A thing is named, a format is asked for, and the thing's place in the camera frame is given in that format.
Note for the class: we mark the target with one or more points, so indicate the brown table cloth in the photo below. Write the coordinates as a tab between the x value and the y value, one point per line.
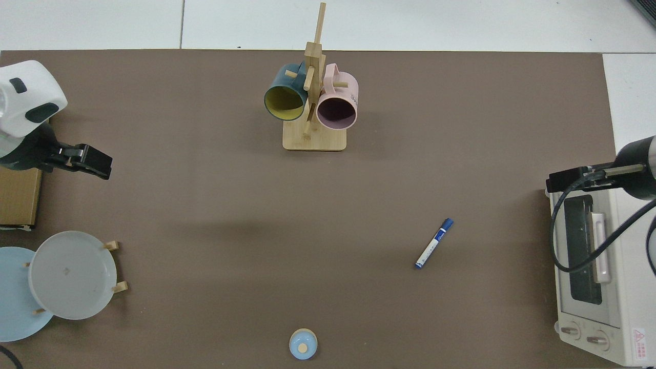
205	205

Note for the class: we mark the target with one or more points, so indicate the blue and white marker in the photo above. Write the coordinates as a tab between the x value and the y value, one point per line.
433	245

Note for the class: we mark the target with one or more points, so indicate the pale toaster oven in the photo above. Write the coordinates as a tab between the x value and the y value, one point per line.
622	307

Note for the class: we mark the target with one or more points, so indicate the wooden cup stand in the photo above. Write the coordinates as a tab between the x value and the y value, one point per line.
315	141

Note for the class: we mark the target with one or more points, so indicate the pink cup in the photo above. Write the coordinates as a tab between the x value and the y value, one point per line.
348	84

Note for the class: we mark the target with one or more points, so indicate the wooden plate rack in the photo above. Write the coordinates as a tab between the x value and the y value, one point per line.
122	287

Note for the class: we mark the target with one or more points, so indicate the light blue plate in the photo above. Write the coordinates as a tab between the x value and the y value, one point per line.
15	307

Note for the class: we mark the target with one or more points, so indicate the teal cup yellow inside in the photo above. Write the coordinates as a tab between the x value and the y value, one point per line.
279	78

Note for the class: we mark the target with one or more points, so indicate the dark grey panel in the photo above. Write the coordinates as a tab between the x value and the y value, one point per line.
648	7

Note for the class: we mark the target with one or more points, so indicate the grey plate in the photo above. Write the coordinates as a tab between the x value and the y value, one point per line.
72	277

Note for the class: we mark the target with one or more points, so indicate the small blue round thing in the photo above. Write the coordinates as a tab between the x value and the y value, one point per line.
297	341

